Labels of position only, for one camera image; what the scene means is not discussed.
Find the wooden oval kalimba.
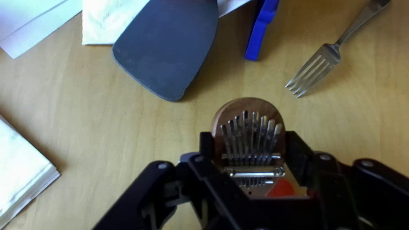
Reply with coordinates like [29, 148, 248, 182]
[211, 97, 310, 201]

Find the white paper sheet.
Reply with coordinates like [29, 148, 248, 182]
[0, 0, 83, 60]

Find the cream paper napkin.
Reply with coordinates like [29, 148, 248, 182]
[81, 0, 253, 48]

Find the grey blue oval pad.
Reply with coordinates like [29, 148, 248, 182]
[112, 0, 220, 104]

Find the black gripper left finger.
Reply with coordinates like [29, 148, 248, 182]
[92, 131, 216, 230]

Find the white notepad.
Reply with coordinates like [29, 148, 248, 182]
[0, 114, 63, 230]

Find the silver metal fork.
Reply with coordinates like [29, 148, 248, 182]
[284, 0, 391, 100]

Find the blue connect four game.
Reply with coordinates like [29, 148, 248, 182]
[245, 0, 282, 63]

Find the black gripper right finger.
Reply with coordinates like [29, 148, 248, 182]
[283, 131, 409, 230]

